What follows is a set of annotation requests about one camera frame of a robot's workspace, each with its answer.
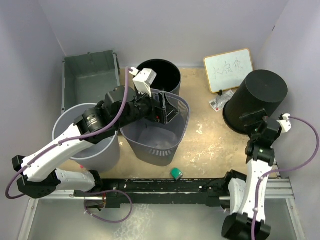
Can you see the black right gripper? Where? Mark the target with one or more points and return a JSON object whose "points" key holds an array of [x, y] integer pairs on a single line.
{"points": [[257, 116]]}

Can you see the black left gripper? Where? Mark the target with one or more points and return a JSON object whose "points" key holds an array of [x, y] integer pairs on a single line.
{"points": [[157, 109]]}

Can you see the dark blue round bin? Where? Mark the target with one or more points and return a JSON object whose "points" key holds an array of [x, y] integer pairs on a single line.
{"points": [[168, 76]]}

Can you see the black ribbed round bin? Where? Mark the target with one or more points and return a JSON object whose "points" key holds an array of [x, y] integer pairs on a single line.
{"points": [[261, 89]]}

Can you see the grey slatted square basket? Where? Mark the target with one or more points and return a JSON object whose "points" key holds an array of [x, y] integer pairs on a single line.
{"points": [[156, 143]]}

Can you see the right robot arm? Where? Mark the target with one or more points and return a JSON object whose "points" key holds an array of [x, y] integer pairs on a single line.
{"points": [[247, 219]]}

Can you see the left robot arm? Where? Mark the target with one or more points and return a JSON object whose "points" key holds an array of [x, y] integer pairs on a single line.
{"points": [[38, 175]]}

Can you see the clear ruler set pouch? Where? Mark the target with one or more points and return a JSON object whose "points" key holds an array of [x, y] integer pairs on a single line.
{"points": [[218, 103]]}

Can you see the yellow framed whiteboard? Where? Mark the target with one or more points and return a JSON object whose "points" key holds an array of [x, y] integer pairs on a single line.
{"points": [[226, 71]]}

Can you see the green tape measure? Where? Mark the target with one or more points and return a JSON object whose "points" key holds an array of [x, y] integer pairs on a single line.
{"points": [[176, 173]]}

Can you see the grey round plastic bin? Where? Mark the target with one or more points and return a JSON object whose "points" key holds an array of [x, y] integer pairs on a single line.
{"points": [[101, 157]]}

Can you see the grey plastic crate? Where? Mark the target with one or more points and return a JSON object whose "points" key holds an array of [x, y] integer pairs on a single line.
{"points": [[86, 78]]}

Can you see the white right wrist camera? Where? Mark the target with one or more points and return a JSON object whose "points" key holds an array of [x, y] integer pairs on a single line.
{"points": [[285, 124]]}

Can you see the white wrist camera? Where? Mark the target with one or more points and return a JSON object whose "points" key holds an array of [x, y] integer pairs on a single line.
{"points": [[285, 124], [143, 79]]}

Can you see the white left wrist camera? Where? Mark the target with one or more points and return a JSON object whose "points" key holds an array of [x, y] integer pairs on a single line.
{"points": [[143, 79]]}

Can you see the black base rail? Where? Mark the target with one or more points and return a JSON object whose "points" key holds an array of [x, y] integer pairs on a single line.
{"points": [[192, 191]]}

